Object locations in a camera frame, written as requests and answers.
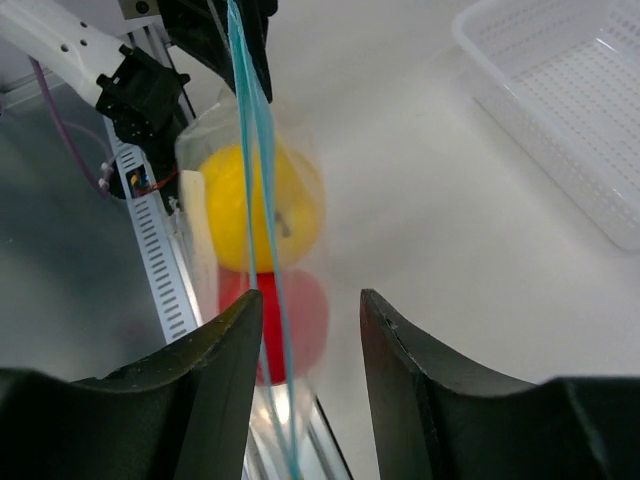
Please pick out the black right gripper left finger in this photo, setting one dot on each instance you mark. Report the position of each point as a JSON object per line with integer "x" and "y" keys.
{"x": 179, "y": 413}

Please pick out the white perforated plastic basket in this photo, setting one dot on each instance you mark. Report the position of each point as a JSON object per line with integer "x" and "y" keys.
{"x": 562, "y": 78}

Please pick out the red fake apple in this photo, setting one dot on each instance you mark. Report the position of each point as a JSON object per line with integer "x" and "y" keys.
{"x": 307, "y": 309}

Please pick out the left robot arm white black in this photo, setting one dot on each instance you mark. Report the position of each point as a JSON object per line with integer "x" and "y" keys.
{"x": 126, "y": 85}

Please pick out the clear zip top bag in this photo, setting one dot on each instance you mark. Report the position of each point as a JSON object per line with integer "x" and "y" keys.
{"x": 243, "y": 115}

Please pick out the white slotted cable duct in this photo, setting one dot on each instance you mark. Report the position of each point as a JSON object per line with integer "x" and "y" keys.
{"x": 161, "y": 244}

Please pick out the yellow fake apple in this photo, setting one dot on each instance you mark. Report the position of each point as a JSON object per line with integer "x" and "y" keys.
{"x": 238, "y": 224}

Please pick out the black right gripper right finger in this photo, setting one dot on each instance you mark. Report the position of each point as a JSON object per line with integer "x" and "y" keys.
{"x": 437, "y": 414}

